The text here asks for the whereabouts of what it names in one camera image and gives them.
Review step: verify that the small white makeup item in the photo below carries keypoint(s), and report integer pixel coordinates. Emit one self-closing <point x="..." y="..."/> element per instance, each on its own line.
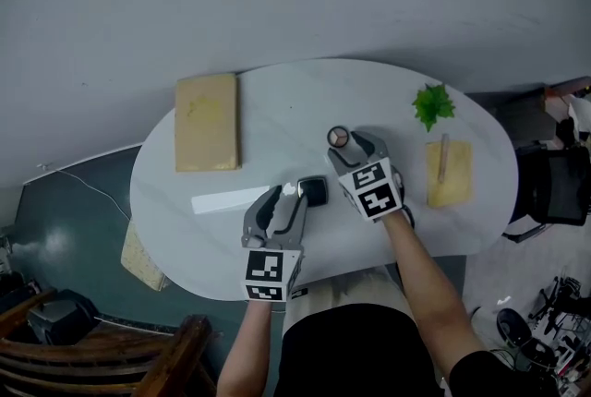
<point x="289" y="189"/>

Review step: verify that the black bag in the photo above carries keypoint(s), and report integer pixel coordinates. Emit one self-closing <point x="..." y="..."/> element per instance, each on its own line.
<point x="64" y="316"/>

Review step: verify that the pale yellow cushion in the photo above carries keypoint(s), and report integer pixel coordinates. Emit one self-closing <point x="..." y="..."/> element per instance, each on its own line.
<point x="141" y="259"/>

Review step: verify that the green artificial plant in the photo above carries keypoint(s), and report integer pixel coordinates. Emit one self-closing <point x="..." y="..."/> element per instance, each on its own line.
<point x="434" y="106"/>

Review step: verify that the person's right forearm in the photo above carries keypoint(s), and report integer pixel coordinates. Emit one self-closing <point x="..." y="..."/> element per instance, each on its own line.
<point x="429" y="293"/>

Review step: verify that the black round fan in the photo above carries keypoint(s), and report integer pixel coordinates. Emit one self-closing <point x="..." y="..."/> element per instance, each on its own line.
<point x="512" y="326"/>

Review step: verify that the black office chair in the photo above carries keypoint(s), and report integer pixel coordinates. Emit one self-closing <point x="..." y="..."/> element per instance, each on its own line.
<point x="551" y="187"/>

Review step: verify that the large yellow flat box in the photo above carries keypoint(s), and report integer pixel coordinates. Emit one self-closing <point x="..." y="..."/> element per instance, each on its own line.
<point x="208" y="123"/>

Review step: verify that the black metal rack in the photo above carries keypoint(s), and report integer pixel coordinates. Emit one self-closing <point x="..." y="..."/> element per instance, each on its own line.
<point x="561" y="312"/>

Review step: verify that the beige makeup brush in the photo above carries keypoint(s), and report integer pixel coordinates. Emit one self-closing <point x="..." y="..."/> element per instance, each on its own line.
<point x="443" y="157"/>

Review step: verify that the small yellow pad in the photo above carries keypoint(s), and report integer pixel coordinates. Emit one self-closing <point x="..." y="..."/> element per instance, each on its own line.
<point x="457" y="173"/>

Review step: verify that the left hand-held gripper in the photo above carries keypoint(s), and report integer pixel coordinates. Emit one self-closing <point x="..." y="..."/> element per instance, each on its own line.
<point x="264" y="268"/>

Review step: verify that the person's left forearm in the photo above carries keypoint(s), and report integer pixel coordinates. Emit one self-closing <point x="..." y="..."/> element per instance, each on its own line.
<point x="247" y="349"/>

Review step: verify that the dark wooden chair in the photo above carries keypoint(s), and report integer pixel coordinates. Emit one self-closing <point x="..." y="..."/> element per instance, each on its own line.
<point x="92" y="363"/>

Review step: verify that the black square makeup compact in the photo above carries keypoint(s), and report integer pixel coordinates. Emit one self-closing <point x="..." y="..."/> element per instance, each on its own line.
<point x="316" y="191"/>

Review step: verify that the person's torso in black shirt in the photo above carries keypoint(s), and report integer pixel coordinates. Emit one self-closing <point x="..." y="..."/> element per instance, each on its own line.
<point x="351" y="349"/>

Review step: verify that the round makeup powder compact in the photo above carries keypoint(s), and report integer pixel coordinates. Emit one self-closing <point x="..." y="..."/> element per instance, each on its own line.
<point x="338" y="136"/>

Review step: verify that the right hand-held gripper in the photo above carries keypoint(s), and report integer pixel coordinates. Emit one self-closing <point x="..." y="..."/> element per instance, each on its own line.
<point x="374" y="189"/>

